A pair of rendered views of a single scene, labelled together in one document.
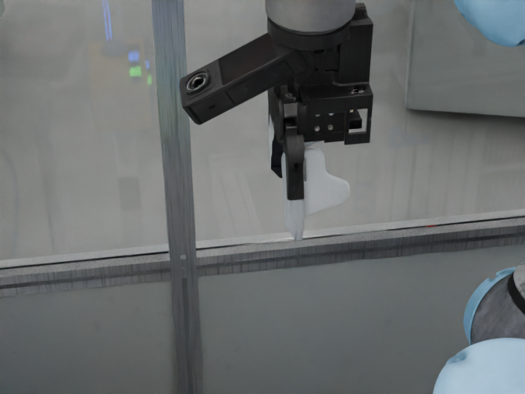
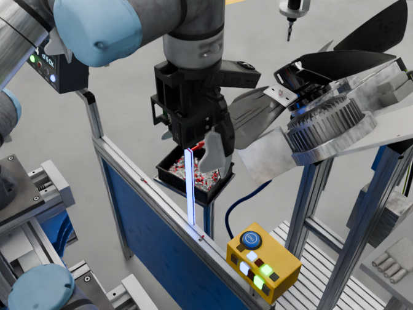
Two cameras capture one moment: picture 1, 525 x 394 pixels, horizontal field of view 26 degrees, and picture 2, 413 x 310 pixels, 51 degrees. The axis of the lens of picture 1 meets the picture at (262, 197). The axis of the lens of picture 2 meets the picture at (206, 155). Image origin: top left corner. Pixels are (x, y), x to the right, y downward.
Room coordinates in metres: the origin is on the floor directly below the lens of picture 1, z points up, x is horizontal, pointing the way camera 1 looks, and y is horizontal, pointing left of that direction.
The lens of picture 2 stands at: (1.23, -0.28, 1.99)
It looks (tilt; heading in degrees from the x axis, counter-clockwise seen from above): 47 degrees down; 147
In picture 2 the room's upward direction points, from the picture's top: straight up
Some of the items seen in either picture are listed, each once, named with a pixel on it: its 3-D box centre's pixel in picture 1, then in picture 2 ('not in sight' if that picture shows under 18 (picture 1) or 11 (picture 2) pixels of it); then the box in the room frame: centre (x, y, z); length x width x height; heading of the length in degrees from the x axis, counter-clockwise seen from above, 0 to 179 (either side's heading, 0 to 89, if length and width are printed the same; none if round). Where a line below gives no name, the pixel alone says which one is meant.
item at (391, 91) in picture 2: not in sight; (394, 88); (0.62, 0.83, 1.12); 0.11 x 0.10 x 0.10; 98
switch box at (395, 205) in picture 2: not in sight; (377, 214); (0.80, 0.72, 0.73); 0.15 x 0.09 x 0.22; 8
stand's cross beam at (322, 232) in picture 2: not in sight; (326, 234); (0.70, 0.61, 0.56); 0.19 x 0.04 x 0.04; 8
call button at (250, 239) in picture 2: not in sight; (251, 239); (0.80, 0.12, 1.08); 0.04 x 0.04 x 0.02
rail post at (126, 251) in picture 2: not in sight; (117, 210); (0.03, 0.01, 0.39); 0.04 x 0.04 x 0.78; 8
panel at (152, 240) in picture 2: not in sight; (175, 268); (0.46, 0.07, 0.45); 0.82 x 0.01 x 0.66; 8
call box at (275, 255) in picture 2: not in sight; (262, 263); (0.85, 0.13, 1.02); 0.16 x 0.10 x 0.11; 8
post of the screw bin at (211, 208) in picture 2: not in sight; (208, 246); (0.42, 0.25, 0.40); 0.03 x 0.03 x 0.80; 23
